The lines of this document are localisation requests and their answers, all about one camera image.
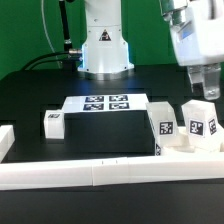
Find black cables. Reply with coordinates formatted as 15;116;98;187
20;50;83;72

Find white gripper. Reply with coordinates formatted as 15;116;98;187
159;0;224;102

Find thin white cable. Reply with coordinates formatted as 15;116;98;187
40;0;63;70

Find black vertical hose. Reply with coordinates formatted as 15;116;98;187
58;0;73;51

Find white round stool seat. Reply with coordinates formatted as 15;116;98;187
155;126;224;157

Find white U-shaped fence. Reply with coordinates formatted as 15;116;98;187
0;125;224;191

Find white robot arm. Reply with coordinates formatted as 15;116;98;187
78;0;224;100

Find white marker sheet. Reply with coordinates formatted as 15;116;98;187
62;94;148;113

